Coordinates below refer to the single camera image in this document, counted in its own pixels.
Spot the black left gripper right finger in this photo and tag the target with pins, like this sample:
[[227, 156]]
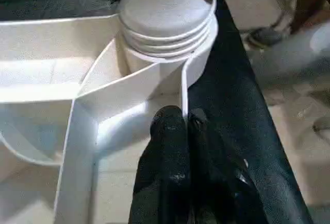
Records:
[[221, 193]]

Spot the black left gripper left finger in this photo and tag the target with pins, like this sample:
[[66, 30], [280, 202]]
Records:
[[162, 183]]

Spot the white plastic table leg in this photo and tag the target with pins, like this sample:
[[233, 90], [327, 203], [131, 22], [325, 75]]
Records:
[[165, 7]]

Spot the white plastic table top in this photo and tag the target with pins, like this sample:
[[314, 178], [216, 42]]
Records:
[[46, 54]]

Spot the black work mat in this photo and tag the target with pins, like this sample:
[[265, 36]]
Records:
[[242, 121]]

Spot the brown wooden furniture leg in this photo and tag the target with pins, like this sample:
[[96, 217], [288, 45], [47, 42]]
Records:
[[312, 0]]

